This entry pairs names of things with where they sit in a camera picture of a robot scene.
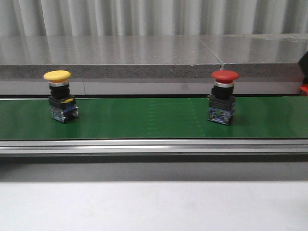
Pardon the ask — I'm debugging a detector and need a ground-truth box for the green conveyor belt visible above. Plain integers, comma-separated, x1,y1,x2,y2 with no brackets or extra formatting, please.
0,96,308,140

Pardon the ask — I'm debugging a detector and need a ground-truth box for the red mushroom push button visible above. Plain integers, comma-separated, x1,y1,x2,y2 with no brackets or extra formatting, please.
207,70,239,125

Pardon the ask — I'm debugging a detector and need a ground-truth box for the yellow mushroom push button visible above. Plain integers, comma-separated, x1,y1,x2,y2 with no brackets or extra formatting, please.
44,70,79,123

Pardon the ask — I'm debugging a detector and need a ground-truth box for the red plastic object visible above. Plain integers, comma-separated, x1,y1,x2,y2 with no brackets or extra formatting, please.
300,84,308,96

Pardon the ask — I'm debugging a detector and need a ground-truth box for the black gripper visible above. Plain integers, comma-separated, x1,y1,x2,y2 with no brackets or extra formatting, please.
298,51,308,82

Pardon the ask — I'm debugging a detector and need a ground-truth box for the aluminium conveyor side rail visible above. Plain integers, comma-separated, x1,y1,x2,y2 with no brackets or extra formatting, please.
0,139,308,158

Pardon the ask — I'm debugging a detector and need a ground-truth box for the grey stone countertop slab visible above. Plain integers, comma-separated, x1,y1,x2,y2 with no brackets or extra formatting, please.
0,36,220,79

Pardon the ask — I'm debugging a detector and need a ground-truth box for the white pleated curtain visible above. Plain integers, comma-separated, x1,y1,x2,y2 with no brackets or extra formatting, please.
0,0,308,36

